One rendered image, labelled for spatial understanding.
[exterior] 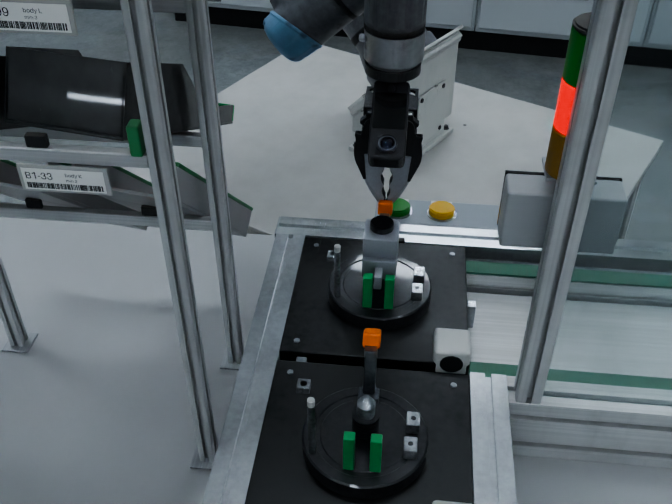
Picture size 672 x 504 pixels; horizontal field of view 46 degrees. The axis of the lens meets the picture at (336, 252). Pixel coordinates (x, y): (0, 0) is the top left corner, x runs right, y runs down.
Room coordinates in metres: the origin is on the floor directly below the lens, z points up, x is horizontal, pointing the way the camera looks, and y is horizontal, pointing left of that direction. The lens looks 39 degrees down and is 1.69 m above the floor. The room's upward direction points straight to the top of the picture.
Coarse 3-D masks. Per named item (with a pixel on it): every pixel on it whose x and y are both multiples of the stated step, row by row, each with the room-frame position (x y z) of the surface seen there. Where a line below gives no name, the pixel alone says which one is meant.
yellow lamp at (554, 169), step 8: (552, 128) 0.68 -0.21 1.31; (552, 136) 0.67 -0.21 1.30; (560, 136) 0.66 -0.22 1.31; (552, 144) 0.67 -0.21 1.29; (560, 144) 0.66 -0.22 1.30; (552, 152) 0.67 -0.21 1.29; (560, 152) 0.66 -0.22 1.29; (552, 160) 0.67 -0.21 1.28; (560, 160) 0.66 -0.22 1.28; (552, 168) 0.66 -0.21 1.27; (552, 176) 0.66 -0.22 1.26
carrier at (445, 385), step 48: (288, 384) 0.65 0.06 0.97; (336, 384) 0.65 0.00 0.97; (384, 384) 0.65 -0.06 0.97; (432, 384) 0.65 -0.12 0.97; (288, 432) 0.58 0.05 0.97; (336, 432) 0.56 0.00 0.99; (384, 432) 0.56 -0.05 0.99; (432, 432) 0.58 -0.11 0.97; (288, 480) 0.51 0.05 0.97; (336, 480) 0.50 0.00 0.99; (384, 480) 0.50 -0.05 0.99; (432, 480) 0.51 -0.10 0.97
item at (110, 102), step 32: (32, 64) 0.71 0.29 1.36; (64, 64) 0.70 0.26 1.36; (96, 64) 0.69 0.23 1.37; (128, 64) 0.69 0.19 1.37; (32, 96) 0.70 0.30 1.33; (64, 96) 0.69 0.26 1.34; (96, 96) 0.68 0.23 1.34; (128, 96) 0.68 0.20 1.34; (192, 96) 0.80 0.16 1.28; (64, 128) 0.68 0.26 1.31; (96, 128) 0.67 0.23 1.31; (192, 128) 0.80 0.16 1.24
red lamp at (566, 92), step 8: (560, 88) 0.68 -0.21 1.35; (568, 88) 0.66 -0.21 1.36; (560, 96) 0.67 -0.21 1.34; (568, 96) 0.66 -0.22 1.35; (560, 104) 0.67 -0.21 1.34; (568, 104) 0.66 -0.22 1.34; (560, 112) 0.67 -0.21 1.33; (568, 112) 0.66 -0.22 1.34; (560, 120) 0.67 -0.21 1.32; (568, 120) 0.66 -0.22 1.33; (560, 128) 0.66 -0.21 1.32
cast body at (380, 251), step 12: (384, 216) 0.82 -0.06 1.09; (372, 228) 0.80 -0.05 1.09; (384, 228) 0.80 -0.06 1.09; (396, 228) 0.81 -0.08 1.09; (372, 240) 0.79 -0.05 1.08; (384, 240) 0.79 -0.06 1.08; (396, 240) 0.79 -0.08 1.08; (372, 252) 0.79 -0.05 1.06; (384, 252) 0.79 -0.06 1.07; (396, 252) 0.79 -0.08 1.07; (372, 264) 0.78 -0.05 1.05; (384, 264) 0.78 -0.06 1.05; (396, 264) 0.79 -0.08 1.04; (384, 276) 0.78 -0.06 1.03
